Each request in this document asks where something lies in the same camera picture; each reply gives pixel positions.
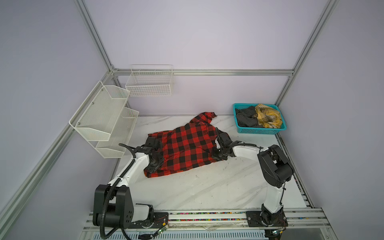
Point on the white mesh two-tier shelf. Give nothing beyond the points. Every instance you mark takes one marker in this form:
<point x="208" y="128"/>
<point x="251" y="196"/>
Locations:
<point x="104" y="120"/>

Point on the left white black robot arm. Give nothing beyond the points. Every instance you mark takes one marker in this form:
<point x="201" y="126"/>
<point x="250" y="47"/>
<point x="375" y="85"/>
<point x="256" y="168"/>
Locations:
<point x="113" y="203"/>

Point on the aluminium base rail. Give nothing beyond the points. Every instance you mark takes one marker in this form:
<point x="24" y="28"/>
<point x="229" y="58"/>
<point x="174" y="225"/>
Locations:
<point x="292" y="224"/>

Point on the aluminium frame profile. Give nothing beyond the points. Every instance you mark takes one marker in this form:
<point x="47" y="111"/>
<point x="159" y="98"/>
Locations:
<point x="18" y="202"/>

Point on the yellow plaid shirt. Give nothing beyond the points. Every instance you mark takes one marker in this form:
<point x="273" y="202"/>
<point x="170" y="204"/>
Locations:
<point x="268" y="117"/>

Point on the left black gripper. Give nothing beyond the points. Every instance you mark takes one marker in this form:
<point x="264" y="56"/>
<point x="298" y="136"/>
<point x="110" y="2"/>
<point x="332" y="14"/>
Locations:
<point x="160" y="161"/>

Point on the white wire basket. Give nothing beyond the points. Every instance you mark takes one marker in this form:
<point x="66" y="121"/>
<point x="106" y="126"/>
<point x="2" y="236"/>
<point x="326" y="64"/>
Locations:
<point x="150" y="80"/>

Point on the red black plaid shirt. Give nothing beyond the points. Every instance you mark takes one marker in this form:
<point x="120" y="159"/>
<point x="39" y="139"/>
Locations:
<point x="187" y="147"/>

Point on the teal plastic basket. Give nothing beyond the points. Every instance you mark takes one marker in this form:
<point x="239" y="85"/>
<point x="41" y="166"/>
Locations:
<point x="261" y="130"/>

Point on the dark grey shirt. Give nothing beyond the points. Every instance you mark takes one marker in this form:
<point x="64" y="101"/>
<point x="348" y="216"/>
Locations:
<point x="247" y="118"/>

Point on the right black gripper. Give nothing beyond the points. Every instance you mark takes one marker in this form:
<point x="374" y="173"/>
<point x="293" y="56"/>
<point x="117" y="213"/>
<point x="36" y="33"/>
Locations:
<point x="214" y="155"/>

